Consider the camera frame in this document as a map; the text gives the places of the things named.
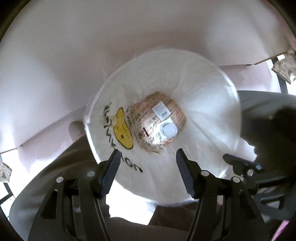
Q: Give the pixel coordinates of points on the snack wrapper in bin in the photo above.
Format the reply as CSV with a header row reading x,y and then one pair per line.
x,y
146,117

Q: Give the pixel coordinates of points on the floral bed skirt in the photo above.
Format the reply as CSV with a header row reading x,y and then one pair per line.
x,y
286,67

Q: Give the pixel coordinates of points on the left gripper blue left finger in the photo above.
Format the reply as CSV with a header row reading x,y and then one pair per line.
x,y
109,171

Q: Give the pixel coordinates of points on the white trash bin with bag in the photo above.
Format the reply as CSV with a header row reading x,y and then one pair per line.
x,y
207,97

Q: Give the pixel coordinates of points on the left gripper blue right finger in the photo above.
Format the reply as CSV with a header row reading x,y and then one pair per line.
x,y
189,171

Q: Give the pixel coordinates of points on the white pill bottle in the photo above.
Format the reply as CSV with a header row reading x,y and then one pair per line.
x,y
169,130

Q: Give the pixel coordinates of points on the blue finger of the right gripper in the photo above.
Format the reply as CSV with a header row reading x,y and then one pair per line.
x,y
237,161

